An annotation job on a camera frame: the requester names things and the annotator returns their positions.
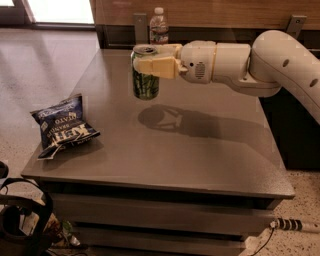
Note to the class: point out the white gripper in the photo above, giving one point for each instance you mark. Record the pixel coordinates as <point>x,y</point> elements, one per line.
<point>197,61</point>

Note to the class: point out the green soda can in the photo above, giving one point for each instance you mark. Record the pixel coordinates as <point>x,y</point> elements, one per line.
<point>145,87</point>

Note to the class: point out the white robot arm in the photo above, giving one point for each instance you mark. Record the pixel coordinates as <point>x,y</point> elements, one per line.
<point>274,61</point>

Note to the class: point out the blue potato chip bag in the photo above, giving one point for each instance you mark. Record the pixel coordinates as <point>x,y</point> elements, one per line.
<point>62,126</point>

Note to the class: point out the clear plastic water bottle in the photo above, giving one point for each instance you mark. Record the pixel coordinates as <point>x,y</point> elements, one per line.
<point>158,27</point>

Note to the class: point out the grey table drawer unit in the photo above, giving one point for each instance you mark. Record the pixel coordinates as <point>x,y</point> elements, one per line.
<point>147,222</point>

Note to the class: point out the left metal wall bracket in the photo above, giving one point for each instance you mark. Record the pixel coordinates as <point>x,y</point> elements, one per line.
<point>140,28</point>

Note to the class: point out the metal wall bracket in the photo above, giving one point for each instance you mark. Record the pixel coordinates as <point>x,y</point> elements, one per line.
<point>295,25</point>
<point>140,28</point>

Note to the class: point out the right metal wall bracket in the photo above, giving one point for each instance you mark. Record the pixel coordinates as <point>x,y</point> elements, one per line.
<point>295,25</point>

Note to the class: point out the black white striped cable plug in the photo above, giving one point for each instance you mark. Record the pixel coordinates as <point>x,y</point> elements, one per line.
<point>295,225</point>

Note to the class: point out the black bag with straps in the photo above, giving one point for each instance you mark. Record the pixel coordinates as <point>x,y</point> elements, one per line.
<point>23,222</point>

